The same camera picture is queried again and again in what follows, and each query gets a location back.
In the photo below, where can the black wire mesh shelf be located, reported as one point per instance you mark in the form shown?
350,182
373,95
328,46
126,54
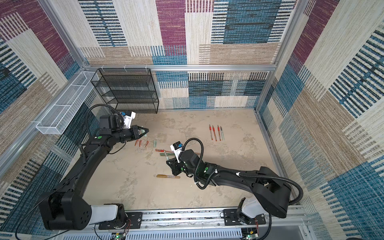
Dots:
127,89

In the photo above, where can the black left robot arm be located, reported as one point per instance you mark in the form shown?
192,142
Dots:
64,208

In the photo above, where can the red pen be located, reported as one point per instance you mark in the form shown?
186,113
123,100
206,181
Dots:
214,133
211,134
158,150
219,133

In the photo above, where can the aluminium front rail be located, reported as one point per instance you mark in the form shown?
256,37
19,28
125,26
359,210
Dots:
201,224

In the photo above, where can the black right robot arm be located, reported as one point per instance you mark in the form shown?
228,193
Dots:
272,191

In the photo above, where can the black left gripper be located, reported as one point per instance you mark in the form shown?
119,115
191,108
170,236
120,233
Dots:
135,136

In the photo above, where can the gold marker bottom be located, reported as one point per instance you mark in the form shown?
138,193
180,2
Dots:
167,176

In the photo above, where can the white wire mesh basket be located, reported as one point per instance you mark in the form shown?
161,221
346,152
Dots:
60,115

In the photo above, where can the light green pen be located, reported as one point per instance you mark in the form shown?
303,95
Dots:
221,133

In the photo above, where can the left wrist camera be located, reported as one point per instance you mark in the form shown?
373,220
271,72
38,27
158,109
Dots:
127,118

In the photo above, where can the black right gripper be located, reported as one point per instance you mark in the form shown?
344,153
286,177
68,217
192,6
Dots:
175,166

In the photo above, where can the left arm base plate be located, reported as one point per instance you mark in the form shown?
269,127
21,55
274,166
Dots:
129,220

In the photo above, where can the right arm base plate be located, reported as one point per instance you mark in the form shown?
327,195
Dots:
237,216

